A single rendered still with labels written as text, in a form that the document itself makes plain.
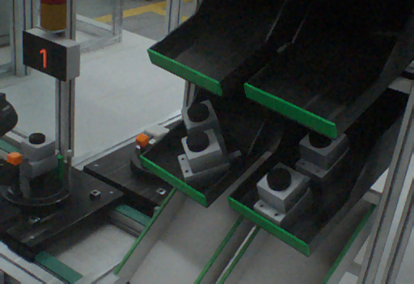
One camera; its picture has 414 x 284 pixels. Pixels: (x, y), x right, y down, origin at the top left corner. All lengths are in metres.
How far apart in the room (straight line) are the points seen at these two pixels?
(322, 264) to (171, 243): 0.24
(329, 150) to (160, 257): 0.34
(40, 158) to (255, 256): 0.45
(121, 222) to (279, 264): 0.43
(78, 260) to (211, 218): 0.30
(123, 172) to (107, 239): 0.17
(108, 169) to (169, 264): 0.40
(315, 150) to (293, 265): 0.20
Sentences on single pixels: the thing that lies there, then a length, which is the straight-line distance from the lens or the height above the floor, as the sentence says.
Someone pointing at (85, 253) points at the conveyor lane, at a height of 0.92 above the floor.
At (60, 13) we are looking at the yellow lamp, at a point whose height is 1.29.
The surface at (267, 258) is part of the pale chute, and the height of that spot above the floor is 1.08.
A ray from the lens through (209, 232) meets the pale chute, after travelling 0.95.
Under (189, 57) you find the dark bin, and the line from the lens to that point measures 0.81.
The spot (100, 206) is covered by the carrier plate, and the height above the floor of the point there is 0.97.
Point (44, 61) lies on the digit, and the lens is 1.23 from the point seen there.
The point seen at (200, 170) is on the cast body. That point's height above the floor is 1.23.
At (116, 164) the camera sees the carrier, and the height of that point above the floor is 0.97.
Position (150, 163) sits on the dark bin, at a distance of 0.86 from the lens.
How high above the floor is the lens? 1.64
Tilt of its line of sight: 27 degrees down
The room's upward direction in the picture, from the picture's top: 7 degrees clockwise
